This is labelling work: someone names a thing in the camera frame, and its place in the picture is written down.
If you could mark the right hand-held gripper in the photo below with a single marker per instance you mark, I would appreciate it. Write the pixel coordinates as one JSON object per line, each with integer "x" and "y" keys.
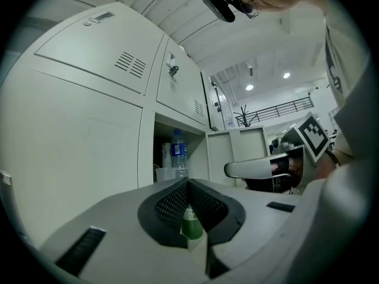
{"x": 314, "y": 135}

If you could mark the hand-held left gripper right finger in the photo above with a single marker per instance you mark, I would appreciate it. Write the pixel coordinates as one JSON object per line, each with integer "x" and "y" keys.
{"x": 260, "y": 217}

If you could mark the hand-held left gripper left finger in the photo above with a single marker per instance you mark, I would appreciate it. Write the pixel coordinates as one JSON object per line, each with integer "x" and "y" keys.
{"x": 118, "y": 217}

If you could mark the clear plastic cup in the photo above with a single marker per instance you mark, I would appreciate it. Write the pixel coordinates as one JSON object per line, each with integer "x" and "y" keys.
{"x": 165, "y": 174}

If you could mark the green bottle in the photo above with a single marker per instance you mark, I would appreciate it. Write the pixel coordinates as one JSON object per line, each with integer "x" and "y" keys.
{"x": 192, "y": 226}

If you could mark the clear plastic water bottle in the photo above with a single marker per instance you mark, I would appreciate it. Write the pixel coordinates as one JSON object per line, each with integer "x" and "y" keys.
{"x": 179, "y": 152}

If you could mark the beige metal locker cabinet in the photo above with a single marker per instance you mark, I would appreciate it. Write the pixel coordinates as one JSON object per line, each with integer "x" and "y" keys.
{"x": 74, "y": 129}

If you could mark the person's right forearm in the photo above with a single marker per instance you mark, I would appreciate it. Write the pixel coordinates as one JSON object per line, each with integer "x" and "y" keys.
{"x": 324, "y": 167}

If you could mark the black coat rack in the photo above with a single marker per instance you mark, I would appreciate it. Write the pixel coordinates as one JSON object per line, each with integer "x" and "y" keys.
{"x": 244, "y": 115}

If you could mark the black railing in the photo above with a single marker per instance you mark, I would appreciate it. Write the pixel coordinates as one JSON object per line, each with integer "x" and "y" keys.
{"x": 274, "y": 107}

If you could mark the round ceiling light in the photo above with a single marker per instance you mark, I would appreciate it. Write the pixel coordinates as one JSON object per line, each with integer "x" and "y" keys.
{"x": 249, "y": 87}
{"x": 286, "y": 75}

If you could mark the black key in lock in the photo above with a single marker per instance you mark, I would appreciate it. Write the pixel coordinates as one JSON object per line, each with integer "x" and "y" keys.
{"x": 173, "y": 70}

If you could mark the person's beige shirt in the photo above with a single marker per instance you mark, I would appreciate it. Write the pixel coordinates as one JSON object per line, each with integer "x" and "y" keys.
{"x": 349, "y": 69}

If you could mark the person's glasses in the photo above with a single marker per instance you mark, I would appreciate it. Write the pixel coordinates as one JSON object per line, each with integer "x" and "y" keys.
{"x": 250, "y": 9}

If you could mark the black head-mounted camera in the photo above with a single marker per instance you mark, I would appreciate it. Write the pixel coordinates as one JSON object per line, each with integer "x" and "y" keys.
{"x": 219, "y": 6}

